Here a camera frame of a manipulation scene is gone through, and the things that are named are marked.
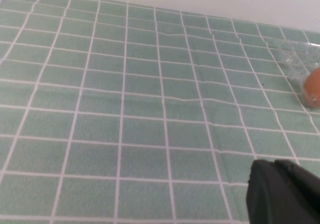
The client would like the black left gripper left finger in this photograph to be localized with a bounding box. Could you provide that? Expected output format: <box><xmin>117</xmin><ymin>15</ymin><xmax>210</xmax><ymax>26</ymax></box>
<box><xmin>245</xmin><ymin>158</ymin><xmax>320</xmax><ymax>224</ymax></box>

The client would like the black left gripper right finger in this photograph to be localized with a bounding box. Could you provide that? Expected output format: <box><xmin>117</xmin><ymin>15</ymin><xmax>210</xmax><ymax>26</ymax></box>
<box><xmin>273</xmin><ymin>158</ymin><xmax>320</xmax><ymax>197</ymax></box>

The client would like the brown egg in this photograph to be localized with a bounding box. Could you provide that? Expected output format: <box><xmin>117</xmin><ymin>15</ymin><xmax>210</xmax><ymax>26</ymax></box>
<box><xmin>303</xmin><ymin>66</ymin><xmax>320</xmax><ymax>109</ymax></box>

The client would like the transparent plastic egg tray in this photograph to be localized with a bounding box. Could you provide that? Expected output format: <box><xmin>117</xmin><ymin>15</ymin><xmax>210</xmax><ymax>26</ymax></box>
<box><xmin>273</xmin><ymin>40</ymin><xmax>320</xmax><ymax>110</ymax></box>

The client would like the green checkered tablecloth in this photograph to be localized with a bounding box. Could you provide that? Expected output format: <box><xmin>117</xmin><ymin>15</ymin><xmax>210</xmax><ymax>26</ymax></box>
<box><xmin>0</xmin><ymin>0</ymin><xmax>320</xmax><ymax>224</ymax></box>

